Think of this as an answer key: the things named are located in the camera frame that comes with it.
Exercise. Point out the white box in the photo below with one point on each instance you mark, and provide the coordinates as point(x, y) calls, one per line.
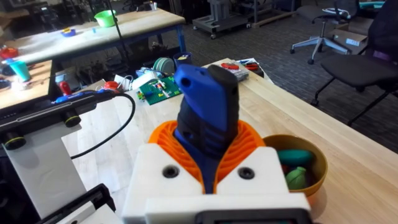
point(143, 80)

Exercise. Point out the wooden workbench with blue legs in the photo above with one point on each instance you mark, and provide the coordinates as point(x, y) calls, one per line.
point(93, 40)

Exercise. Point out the dark blue cup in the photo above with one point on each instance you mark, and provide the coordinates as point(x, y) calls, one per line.
point(183, 59)

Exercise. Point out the upright flat wrist plate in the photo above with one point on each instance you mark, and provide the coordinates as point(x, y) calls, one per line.
point(46, 168)

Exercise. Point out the small blue bowl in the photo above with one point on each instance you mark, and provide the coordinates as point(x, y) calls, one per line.
point(68, 32)

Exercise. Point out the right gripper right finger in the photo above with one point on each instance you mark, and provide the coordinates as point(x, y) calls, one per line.
point(258, 174)

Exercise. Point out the green board with toy blocks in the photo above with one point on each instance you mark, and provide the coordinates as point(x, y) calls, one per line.
point(158, 90)

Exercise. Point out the cardboard box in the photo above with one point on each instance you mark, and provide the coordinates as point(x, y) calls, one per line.
point(349, 37)

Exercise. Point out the brown tub with toys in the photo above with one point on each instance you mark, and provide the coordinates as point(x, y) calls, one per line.
point(317, 161)

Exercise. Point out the teal plastic cup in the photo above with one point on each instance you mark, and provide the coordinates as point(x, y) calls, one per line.
point(20, 71)

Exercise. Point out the black office chair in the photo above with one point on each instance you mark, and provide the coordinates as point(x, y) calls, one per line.
point(363, 68)

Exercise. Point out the green tape roll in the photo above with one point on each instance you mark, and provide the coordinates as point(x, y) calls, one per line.
point(164, 66)

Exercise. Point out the blue electric screwdriver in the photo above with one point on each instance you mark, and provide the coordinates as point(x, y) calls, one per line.
point(206, 102)

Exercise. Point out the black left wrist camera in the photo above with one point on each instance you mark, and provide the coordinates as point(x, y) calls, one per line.
point(46, 112)

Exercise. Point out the green plastic bucket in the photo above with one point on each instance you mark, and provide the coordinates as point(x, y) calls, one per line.
point(105, 18)

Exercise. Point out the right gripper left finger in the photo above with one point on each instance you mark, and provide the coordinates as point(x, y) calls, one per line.
point(149, 177)

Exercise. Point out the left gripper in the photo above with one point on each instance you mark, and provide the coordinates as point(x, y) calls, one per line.
point(93, 205)

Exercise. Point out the grey wheeled cart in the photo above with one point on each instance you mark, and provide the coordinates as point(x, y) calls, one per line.
point(219, 18)

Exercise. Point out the grey office chair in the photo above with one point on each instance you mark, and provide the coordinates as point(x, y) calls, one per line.
point(323, 40)

